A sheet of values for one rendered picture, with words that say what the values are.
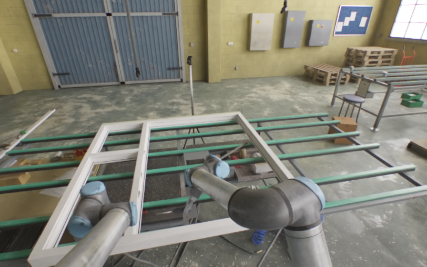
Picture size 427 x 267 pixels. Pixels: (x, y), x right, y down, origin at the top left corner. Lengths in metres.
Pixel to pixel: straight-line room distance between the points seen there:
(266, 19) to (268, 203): 7.30
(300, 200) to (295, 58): 8.07
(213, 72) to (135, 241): 6.40
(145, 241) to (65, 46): 7.06
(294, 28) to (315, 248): 7.73
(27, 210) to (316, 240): 1.98
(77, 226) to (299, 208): 0.73
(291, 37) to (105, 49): 5.88
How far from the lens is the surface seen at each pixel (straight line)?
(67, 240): 2.30
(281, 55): 8.33
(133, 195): 1.47
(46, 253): 1.39
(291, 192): 0.66
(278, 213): 0.63
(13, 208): 2.30
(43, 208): 2.14
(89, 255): 0.61
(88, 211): 0.94
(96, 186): 1.02
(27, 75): 8.59
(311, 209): 0.70
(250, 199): 0.64
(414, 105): 5.90
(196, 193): 1.25
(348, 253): 2.56
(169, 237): 1.23
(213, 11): 7.04
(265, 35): 7.76
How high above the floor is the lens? 1.90
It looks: 28 degrees down
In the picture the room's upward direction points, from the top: straight up
